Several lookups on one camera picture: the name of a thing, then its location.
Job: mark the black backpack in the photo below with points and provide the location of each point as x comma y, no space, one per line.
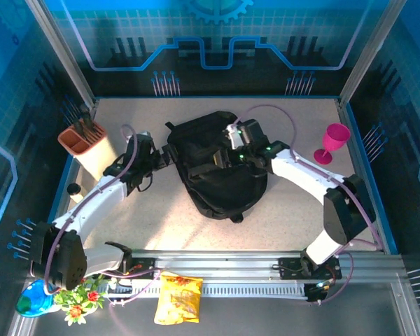
217,189

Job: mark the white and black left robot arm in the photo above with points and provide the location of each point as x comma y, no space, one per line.
98,199

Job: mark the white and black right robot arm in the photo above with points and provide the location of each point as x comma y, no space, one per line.
301,171

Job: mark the yellow snack bag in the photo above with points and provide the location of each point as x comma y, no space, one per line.
178,297

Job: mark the cream utensil holder, orange rim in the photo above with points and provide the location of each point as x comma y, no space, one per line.
91,154

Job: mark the small cream bottle, black cap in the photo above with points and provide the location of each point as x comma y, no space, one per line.
75,190

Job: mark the pink plastic goblet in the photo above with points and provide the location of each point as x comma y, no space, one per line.
336,136

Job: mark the black electronics board with LEDs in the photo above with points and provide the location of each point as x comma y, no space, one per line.
320,290

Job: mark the artificial red flower plant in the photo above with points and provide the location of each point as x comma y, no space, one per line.
78,301

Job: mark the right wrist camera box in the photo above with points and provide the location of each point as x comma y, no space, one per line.
252,131

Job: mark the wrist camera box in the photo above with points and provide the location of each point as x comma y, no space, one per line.
144,136
252,131

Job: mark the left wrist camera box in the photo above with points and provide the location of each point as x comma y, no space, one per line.
144,136

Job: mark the aluminium mounting rail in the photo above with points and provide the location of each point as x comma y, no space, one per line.
213,267

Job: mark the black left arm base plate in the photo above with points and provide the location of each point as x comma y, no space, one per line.
143,267

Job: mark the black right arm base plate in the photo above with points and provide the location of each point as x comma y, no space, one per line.
290,267

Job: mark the aluminium frame post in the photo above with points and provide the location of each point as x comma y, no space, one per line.
61,52
371,52

